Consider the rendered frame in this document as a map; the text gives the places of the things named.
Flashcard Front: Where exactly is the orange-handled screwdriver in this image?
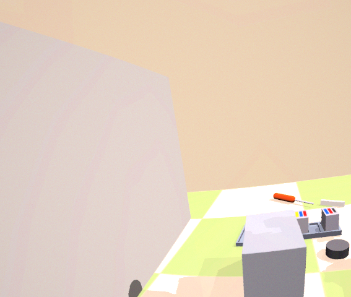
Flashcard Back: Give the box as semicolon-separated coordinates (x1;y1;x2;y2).
273;193;314;204

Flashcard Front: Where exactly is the dark grey short cylinder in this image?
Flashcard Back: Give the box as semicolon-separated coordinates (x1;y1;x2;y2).
326;239;350;260

